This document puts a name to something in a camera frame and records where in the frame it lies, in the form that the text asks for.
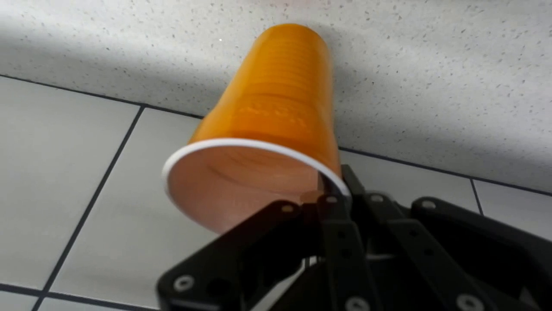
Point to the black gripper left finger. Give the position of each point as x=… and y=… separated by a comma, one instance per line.
x=243, y=265

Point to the orange plastic cup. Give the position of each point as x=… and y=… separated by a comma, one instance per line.
x=267, y=139

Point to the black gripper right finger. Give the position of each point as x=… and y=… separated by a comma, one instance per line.
x=436, y=256

